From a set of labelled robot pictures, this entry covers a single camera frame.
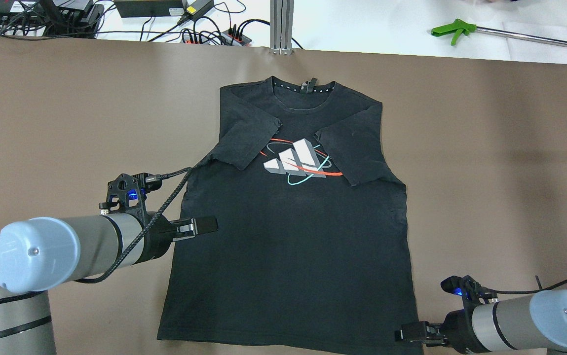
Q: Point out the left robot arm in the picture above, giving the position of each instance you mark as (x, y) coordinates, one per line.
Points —
(42, 253)

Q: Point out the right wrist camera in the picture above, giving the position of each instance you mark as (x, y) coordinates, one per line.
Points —
(468, 288)

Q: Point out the aluminium vertical post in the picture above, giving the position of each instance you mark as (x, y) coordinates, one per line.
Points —
(281, 23)

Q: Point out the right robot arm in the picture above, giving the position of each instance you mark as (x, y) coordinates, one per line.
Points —
(529, 322)

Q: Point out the black printed t-shirt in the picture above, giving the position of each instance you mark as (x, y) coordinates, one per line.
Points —
(311, 249)

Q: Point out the black power adapter box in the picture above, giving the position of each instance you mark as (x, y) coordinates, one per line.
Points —
(150, 8)

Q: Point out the black electronics box with cables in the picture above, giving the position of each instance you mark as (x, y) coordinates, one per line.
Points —
(52, 18)

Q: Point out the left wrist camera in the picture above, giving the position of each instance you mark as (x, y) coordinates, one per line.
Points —
(128, 193)

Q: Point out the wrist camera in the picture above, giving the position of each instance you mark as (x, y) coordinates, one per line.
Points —
(128, 193)
(468, 288)

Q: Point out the green handled grabber tool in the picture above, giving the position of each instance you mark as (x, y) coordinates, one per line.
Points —
(458, 27)

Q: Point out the power strip with plugs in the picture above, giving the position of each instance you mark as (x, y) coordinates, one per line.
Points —
(213, 38)

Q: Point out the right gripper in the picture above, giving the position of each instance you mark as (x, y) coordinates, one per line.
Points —
(456, 326)

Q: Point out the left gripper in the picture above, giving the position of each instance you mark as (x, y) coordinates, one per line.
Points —
(156, 240)

